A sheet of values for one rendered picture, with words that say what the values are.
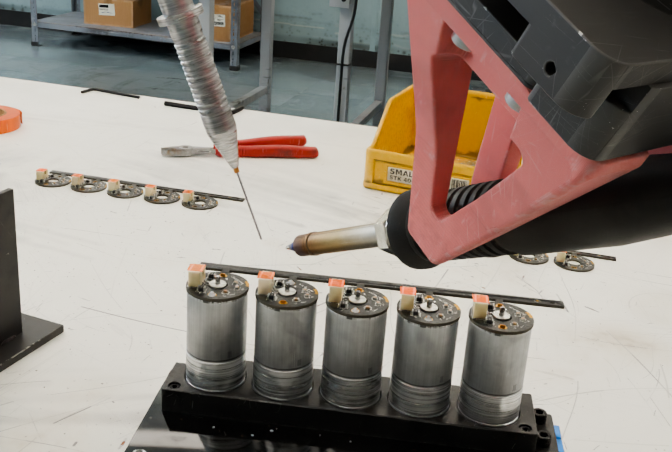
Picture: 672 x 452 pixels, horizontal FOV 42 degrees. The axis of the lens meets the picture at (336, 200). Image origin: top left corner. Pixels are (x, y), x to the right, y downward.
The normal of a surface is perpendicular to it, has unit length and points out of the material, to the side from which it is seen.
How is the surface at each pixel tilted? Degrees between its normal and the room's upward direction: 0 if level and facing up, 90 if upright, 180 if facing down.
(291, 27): 90
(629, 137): 120
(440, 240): 99
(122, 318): 0
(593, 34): 30
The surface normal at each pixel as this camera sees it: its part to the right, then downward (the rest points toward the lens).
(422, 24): -0.86, 0.39
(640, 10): 0.36, -0.66
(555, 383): 0.07, -0.94
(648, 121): 0.50, 0.73
